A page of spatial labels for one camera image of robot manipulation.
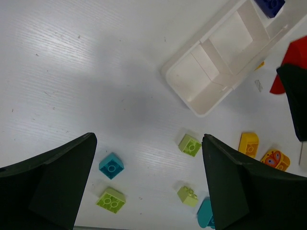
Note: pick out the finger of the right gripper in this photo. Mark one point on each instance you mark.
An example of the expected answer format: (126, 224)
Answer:
(294, 80)

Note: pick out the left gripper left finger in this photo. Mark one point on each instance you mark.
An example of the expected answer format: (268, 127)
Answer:
(44, 192)

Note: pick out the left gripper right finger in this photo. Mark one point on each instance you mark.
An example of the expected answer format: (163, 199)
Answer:
(246, 194)

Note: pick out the dark blue lego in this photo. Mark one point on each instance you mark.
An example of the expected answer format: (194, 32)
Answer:
(270, 7)

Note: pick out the small teal lego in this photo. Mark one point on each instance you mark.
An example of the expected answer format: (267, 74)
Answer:
(111, 166)

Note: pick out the small yellow lego near tray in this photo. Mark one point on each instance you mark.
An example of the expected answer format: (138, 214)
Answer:
(261, 65)

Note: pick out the orange lego centre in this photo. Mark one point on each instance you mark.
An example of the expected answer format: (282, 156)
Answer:
(276, 159)

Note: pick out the yellow lego centre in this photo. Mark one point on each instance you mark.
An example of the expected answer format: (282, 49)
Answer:
(249, 143)

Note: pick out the pale green small lego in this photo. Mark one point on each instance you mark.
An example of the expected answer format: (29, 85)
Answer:
(187, 196)

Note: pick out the green lego lower left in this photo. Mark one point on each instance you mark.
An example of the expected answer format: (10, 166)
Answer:
(111, 200)

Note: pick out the green lego middle left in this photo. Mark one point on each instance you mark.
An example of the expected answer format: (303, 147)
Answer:
(189, 145)

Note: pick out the left white divided tray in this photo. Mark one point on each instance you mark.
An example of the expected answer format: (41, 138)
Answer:
(226, 49)

